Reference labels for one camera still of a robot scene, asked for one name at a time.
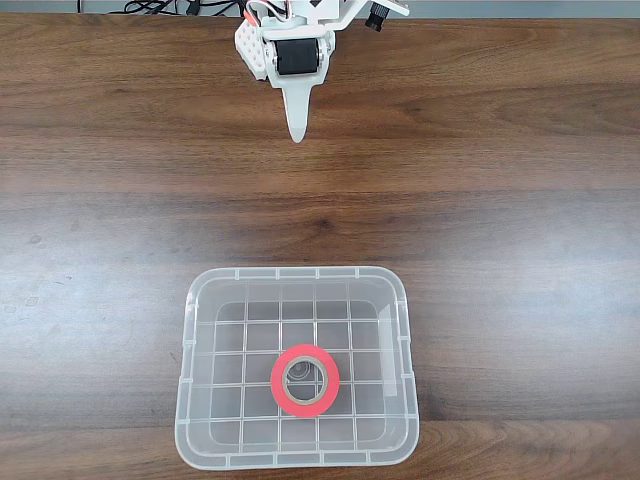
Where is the red tape roll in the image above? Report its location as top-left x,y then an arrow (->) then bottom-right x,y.
270,343 -> 342,419

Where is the clear plastic storage box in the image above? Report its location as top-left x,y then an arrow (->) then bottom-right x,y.
173,264 -> 422,471

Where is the white servo wire bundle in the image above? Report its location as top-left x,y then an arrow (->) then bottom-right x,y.
241,0 -> 292,24

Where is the wrist camera on white mount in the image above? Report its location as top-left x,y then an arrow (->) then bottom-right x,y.
344,0 -> 412,33

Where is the tangled black cable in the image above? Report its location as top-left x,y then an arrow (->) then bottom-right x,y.
121,0 -> 180,15

